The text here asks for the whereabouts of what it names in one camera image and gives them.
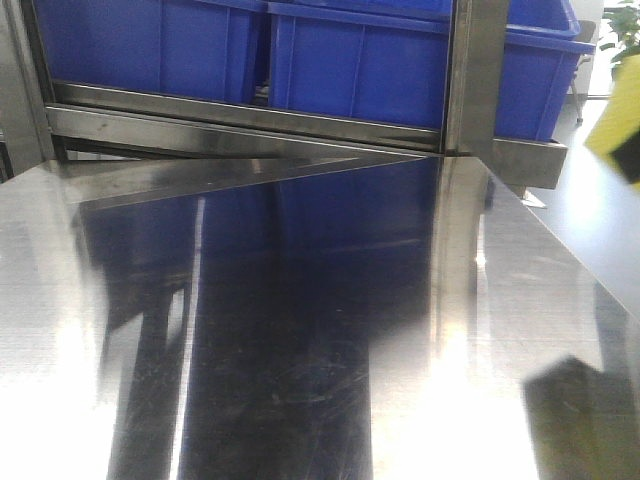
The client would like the yellow foam block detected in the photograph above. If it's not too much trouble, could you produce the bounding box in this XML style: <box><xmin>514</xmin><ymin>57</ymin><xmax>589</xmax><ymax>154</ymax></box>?
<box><xmin>585</xmin><ymin>56</ymin><xmax>639</xmax><ymax>169</ymax></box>

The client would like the green potted plant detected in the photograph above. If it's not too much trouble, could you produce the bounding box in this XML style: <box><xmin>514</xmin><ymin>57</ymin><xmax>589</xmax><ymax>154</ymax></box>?
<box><xmin>599</xmin><ymin>1</ymin><xmax>639</xmax><ymax>68</ymax></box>

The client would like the blue plastic bin left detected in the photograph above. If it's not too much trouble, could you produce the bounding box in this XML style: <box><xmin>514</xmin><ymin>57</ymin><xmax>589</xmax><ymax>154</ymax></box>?
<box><xmin>34</xmin><ymin>1</ymin><xmax>267</xmax><ymax>103</ymax></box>

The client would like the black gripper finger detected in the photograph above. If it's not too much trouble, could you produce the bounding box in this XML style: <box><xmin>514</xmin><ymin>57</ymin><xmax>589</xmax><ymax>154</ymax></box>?
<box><xmin>610</xmin><ymin>133</ymin><xmax>640</xmax><ymax>187</ymax></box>

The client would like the blue plastic bin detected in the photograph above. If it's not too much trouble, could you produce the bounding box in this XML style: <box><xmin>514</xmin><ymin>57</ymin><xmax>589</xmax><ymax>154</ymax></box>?
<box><xmin>495</xmin><ymin>0</ymin><xmax>595</xmax><ymax>142</ymax></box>
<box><xmin>268</xmin><ymin>2</ymin><xmax>449</xmax><ymax>129</ymax></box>
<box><xmin>34</xmin><ymin>1</ymin><xmax>267</xmax><ymax>103</ymax></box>

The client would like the blue plastic bin right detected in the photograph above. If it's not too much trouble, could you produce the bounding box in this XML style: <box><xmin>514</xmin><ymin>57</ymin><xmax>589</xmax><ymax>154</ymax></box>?
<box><xmin>495</xmin><ymin>0</ymin><xmax>595</xmax><ymax>142</ymax></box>

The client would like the blue plastic bin middle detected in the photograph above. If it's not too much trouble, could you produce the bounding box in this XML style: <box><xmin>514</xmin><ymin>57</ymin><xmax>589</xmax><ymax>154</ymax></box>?
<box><xmin>268</xmin><ymin>2</ymin><xmax>449</xmax><ymax>129</ymax></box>

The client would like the stainless steel shelf rack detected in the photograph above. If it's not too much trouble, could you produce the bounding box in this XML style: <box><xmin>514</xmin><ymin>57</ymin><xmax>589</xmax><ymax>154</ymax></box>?
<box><xmin>1</xmin><ymin>1</ymin><xmax>567</xmax><ymax>191</ymax></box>

